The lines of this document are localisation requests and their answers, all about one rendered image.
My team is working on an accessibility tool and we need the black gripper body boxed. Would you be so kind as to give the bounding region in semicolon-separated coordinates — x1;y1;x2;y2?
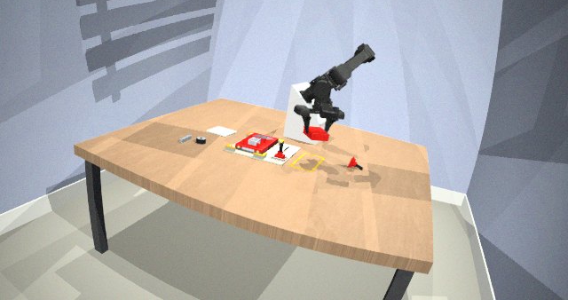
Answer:
294;94;344;120

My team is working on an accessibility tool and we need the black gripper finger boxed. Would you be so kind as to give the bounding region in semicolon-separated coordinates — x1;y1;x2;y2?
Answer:
324;118;339;132
302;115;312;134

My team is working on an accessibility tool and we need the white flat square pad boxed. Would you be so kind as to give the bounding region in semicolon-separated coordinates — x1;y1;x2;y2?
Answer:
207;126;237;137

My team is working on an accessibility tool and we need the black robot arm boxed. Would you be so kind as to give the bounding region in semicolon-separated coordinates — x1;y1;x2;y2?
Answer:
299;43;375;120

